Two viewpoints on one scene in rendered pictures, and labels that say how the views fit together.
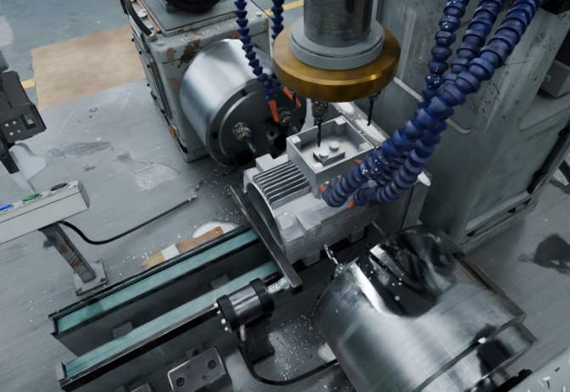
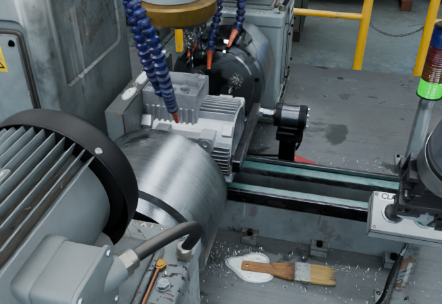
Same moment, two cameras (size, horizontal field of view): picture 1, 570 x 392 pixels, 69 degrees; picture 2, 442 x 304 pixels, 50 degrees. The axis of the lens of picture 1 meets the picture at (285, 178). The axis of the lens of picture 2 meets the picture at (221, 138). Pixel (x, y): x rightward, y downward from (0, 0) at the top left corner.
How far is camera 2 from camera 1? 1.31 m
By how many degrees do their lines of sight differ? 90
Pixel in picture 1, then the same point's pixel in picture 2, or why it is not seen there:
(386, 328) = (254, 37)
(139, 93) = not seen: outside the picture
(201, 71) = (179, 185)
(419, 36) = (81, 20)
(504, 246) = not seen: hidden behind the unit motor
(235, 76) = (168, 141)
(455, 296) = (223, 23)
